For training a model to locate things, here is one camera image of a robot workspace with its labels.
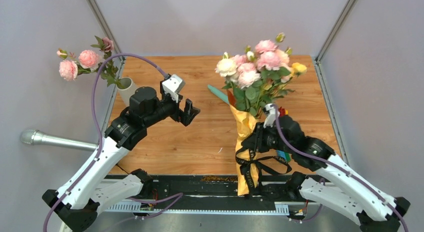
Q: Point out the pile of coloured toy blocks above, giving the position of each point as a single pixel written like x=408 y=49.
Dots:
x=282 y=111

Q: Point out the pink flowers in vase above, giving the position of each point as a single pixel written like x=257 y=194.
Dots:
x=89 y=61

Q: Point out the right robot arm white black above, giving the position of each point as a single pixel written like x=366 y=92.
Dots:
x=351 y=195

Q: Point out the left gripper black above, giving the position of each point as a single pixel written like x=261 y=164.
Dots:
x=179 y=114

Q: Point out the teal handheld tool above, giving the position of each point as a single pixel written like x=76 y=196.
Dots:
x=217 y=92

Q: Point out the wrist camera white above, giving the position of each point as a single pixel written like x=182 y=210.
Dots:
x=172 y=86
x=272 y=113

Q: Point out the silver microphone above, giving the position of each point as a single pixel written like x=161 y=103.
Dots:
x=36 y=137

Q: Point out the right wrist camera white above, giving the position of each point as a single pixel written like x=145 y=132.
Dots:
x=272 y=113

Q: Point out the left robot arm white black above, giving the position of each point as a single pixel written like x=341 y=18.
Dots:
x=79 y=201

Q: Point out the black ribbon with gold text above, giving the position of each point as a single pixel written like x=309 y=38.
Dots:
x=250 y=169

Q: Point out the white ceramic vase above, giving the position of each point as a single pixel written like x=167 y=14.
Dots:
x=126 y=89

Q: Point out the flower bouquet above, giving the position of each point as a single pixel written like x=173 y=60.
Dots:
x=258 y=77

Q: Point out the scattered brown pellets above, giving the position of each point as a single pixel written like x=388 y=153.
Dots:
x=211 y=178

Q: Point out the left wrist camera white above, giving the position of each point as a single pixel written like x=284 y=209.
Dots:
x=172 y=86

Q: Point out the blue green toy block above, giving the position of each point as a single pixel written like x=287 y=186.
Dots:
x=284 y=155

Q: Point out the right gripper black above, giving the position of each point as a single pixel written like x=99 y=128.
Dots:
x=254 y=141

